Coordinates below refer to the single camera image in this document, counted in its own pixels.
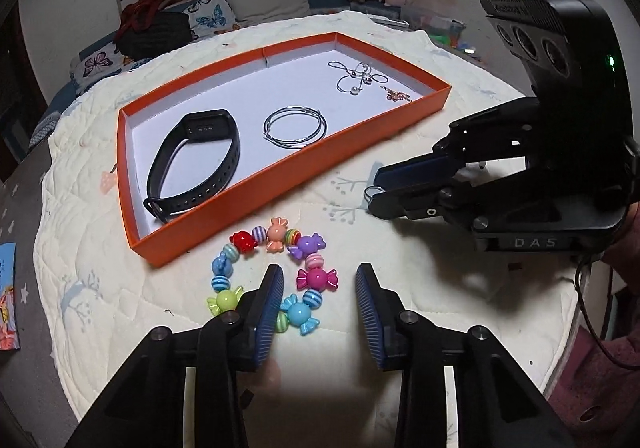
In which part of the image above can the cream printed quilt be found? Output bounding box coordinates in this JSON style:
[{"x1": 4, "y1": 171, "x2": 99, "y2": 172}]
[{"x1": 32, "y1": 10, "x2": 585, "y2": 448}]

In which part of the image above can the rose gold charm bracelet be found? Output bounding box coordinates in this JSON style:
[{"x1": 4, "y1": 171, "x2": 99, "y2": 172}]
[{"x1": 379, "y1": 84, "x2": 414, "y2": 103}]

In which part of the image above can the person's dark pink clothing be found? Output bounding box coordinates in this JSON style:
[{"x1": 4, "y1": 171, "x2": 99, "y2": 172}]
[{"x1": 544, "y1": 288, "x2": 640, "y2": 448}]

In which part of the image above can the children's picture book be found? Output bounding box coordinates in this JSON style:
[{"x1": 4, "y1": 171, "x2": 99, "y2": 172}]
[{"x1": 0, "y1": 241, "x2": 22, "y2": 352}]

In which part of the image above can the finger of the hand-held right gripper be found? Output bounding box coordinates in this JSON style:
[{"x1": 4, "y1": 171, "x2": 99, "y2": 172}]
[
  {"x1": 372, "y1": 97, "x2": 539, "y2": 192},
  {"x1": 367, "y1": 177, "x2": 507, "y2": 232}
]

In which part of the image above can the butterfly print pillow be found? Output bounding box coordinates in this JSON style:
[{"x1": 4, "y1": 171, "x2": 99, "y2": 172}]
[
  {"x1": 184, "y1": 0, "x2": 239, "y2": 40},
  {"x1": 69, "y1": 41, "x2": 152, "y2": 95}
]

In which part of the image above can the red cloth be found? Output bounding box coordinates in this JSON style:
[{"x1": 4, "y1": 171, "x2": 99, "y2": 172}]
[{"x1": 117, "y1": 0, "x2": 174, "y2": 32}]

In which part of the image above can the person's right forearm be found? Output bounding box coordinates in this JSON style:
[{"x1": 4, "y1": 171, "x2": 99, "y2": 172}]
[{"x1": 602, "y1": 201, "x2": 640, "y2": 290}]

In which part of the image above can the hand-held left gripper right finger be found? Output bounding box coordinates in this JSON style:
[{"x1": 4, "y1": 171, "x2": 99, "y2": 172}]
[{"x1": 355, "y1": 263, "x2": 577, "y2": 448}]

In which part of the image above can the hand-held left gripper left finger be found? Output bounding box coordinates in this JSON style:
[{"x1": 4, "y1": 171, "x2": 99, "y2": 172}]
[{"x1": 65, "y1": 264, "x2": 286, "y2": 448}]

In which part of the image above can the colourful candy bead bracelet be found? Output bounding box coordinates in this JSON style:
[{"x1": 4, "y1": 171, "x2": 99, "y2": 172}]
[{"x1": 206, "y1": 216, "x2": 340, "y2": 335}]

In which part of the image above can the silver pearl pendant necklace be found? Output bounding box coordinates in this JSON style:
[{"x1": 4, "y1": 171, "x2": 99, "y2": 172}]
[{"x1": 328, "y1": 59, "x2": 389, "y2": 96}]

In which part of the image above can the beige pillow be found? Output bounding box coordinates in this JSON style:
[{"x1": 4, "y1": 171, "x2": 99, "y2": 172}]
[{"x1": 226, "y1": 0, "x2": 312, "y2": 25}]

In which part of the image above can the grey star bedsheet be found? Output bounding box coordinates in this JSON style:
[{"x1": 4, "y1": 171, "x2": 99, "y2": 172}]
[{"x1": 0, "y1": 88, "x2": 78, "y2": 448}]

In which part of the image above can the large silver hoop earring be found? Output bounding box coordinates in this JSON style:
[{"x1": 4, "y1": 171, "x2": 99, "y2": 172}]
[
  {"x1": 272, "y1": 110, "x2": 329, "y2": 148},
  {"x1": 263, "y1": 108, "x2": 314, "y2": 145}
]

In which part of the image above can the black smart band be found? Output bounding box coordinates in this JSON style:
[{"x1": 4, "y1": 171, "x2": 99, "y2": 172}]
[{"x1": 143, "y1": 110, "x2": 242, "y2": 224}]

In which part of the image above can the orange shallow box tray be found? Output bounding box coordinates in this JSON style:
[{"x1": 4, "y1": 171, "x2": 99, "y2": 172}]
[{"x1": 117, "y1": 32, "x2": 453, "y2": 269}]

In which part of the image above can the black bag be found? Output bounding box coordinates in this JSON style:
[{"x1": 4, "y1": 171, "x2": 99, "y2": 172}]
[{"x1": 117, "y1": 11, "x2": 194, "y2": 60}]

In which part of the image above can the black cable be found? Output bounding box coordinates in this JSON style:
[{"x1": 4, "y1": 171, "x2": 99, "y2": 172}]
[{"x1": 574, "y1": 248, "x2": 640, "y2": 370}]

